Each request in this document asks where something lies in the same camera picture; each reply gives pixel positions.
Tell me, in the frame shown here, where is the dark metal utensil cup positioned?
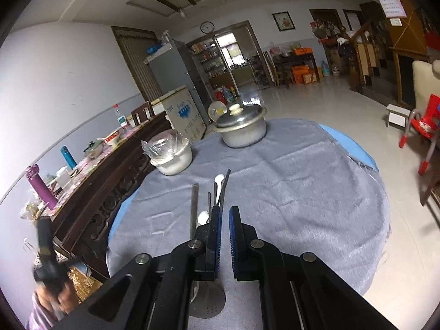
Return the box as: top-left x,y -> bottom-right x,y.
189,281 -> 226,319

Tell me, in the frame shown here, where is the white plastic spoon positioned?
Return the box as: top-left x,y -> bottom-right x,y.
214,174 -> 224,188
197,211 -> 210,226

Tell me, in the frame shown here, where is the dark chopstick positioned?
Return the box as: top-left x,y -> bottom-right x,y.
189,183 -> 199,239
219,169 -> 231,209

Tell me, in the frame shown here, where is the person left hand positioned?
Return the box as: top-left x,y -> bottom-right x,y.
36,280 -> 79,314

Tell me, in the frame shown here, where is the dark wooden sideboard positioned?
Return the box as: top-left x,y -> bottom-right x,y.
52,112 -> 171,282

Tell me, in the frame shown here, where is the purple thermos bottle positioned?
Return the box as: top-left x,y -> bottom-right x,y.
24,164 -> 57,210

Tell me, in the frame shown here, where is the grey felt table cloth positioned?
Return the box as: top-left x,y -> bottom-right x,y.
106,119 -> 390,294

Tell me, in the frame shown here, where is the teal thermos bottle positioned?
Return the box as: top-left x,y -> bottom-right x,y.
60,146 -> 77,170

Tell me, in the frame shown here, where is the white bowl with plastic bag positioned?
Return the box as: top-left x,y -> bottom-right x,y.
141,129 -> 193,176

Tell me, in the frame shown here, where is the blue round table cover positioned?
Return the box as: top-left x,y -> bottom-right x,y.
320,124 -> 379,172

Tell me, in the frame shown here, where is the clear water bottle red cap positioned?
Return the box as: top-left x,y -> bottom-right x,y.
112,104 -> 130,132

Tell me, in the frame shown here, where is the aluminium pot with lid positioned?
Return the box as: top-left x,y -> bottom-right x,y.
213,103 -> 267,148

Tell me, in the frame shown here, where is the white chest freezer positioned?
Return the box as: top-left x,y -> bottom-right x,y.
152,86 -> 207,143

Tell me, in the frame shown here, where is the white step stool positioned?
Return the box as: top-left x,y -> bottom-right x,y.
386,104 -> 410,127

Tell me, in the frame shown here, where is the red child chair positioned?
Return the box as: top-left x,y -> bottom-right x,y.
398,94 -> 440,176

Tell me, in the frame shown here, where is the grey refrigerator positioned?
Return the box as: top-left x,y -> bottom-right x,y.
144,40 -> 211,125

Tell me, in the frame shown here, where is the beige sofa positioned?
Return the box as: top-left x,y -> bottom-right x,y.
412,60 -> 440,111

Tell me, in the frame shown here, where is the framed wall picture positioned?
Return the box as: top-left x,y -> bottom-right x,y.
272,11 -> 295,31

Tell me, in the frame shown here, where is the round wall clock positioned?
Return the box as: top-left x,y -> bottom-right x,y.
200,21 -> 215,34

